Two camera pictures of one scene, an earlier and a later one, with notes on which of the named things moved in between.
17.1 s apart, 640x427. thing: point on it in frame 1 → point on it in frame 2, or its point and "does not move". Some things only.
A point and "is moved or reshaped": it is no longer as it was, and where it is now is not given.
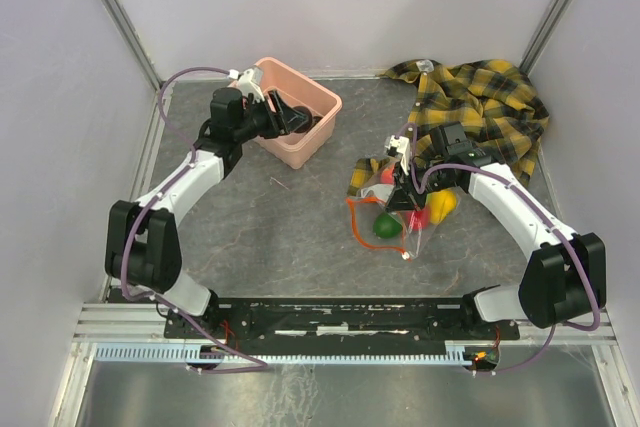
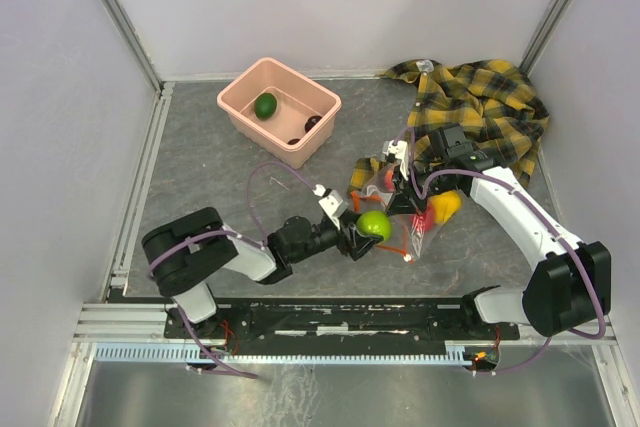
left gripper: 282,122 → 358,244
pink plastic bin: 298,89 does not move
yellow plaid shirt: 493,100 does not move
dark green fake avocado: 386,226 is moved or reshaped
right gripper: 405,196 does not move
